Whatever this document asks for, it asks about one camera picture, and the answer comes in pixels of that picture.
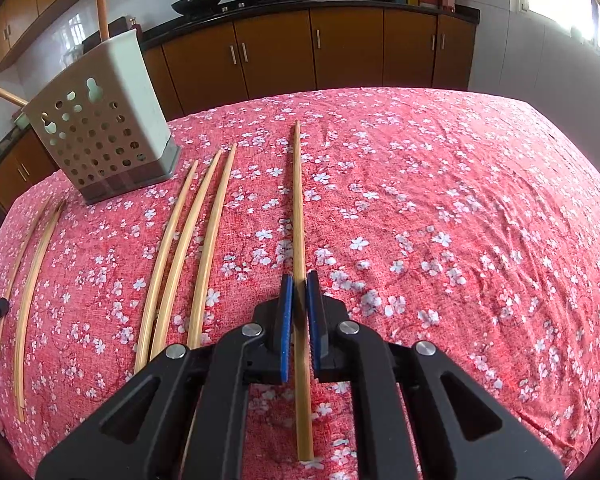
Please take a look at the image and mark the black kitchen countertop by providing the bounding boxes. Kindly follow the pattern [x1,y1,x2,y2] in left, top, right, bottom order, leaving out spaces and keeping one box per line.
[0,1,481,188]

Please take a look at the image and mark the brown lower kitchen cabinets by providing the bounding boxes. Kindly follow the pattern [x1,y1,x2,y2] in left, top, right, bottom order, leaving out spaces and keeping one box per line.
[0,7,478,236]

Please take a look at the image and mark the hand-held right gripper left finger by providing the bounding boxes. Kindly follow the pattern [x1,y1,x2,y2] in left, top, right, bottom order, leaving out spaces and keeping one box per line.
[35,274,296,480]

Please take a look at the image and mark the brown kitchen cabinets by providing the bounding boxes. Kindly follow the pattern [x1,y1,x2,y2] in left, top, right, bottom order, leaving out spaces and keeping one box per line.
[0,0,112,78]
[0,7,478,236]

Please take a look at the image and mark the black gas stove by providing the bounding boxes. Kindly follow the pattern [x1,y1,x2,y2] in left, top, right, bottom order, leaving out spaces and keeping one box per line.
[200,0,301,15]

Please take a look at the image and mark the wooden chopstick holder box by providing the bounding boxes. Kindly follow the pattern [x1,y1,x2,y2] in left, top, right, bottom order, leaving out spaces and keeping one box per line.
[22,29,181,206]

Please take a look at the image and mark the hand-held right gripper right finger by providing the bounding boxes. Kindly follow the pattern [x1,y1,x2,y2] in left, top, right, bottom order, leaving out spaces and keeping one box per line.
[305,270,566,480]

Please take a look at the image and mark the red floral tablecloth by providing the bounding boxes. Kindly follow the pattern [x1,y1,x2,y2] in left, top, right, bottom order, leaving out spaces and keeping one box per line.
[0,87,600,480]

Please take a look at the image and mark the brown upper kitchen cabinets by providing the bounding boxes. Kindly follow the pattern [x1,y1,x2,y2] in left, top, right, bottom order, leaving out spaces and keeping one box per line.
[0,0,112,78]

